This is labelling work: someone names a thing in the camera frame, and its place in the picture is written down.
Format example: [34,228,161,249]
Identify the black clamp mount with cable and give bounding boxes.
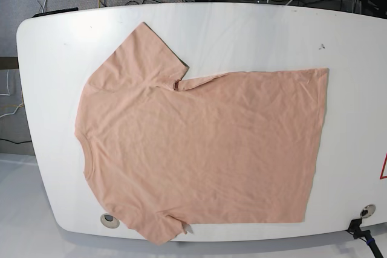
[346,218,383,258]

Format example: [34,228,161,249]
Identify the right silver table grommet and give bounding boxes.
[360,204,376,219]

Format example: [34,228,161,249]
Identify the black flat bar table edge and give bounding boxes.
[31,7,79,18]

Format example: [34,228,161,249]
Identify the red triangle warning sticker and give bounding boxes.
[380,155,387,179]

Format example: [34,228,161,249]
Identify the peach pink T-shirt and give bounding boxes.
[75,24,328,244]

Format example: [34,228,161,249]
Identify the left silver table grommet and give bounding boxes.
[100,213,120,229]

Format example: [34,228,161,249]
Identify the silver table grommet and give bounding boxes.
[360,204,376,219]
[100,213,120,229]

